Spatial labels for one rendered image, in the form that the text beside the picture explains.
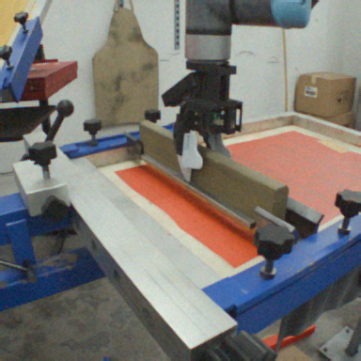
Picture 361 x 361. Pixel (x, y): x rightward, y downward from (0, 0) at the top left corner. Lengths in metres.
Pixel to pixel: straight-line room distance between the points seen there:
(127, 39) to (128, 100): 0.45
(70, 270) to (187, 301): 0.31
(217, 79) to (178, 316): 0.36
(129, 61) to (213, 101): 2.17
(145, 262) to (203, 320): 0.10
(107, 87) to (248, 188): 2.18
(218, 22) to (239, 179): 0.24
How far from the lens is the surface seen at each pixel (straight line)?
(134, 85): 2.72
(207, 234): 0.58
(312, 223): 0.52
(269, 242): 0.39
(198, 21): 0.56
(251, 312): 0.40
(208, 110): 0.55
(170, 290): 0.34
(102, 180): 0.69
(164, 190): 0.72
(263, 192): 0.52
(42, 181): 0.50
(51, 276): 0.60
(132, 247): 0.40
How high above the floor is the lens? 1.27
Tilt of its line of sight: 25 degrees down
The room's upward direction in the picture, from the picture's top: straight up
